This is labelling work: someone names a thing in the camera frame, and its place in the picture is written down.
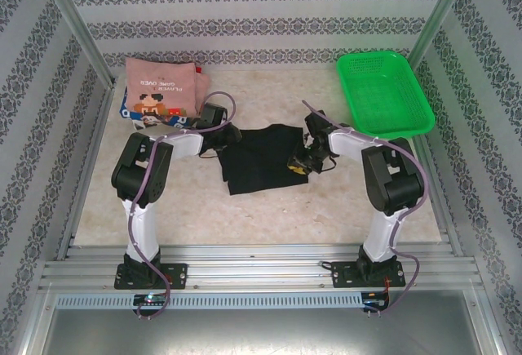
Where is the aluminium frame post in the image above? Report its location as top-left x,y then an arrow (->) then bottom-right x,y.
407,0 -> 477,75
35,0 -> 117,87

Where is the grey slotted cable duct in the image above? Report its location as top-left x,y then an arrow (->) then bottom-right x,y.
55,292 -> 364,309

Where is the grey metal panel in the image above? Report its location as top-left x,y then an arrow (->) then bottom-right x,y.
40,308 -> 497,355

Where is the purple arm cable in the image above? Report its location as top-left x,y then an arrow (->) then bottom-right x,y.
301,100 -> 429,317
128,91 -> 238,319

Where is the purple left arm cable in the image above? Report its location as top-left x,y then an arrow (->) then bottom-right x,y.
128,91 -> 238,319

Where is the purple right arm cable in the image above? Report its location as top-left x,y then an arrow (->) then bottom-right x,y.
301,100 -> 429,317

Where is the small controller board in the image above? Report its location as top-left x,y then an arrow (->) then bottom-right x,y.
133,292 -> 168,308
362,291 -> 392,308

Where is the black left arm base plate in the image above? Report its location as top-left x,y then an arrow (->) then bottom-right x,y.
113,263 -> 188,291

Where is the pink folded t-shirt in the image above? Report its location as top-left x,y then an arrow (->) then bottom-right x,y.
124,56 -> 212,118

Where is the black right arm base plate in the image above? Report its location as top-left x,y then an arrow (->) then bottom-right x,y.
330,260 -> 405,289

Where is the green plastic basket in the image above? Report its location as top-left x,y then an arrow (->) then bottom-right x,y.
336,50 -> 436,138

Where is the aluminium mounting rail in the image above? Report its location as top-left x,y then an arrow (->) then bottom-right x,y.
38,242 -> 486,291

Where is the aluminium side rail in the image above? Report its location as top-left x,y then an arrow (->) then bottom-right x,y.
419,64 -> 464,256
55,85 -> 117,260

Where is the black t-shirt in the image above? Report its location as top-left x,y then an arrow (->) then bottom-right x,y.
218,123 -> 309,196

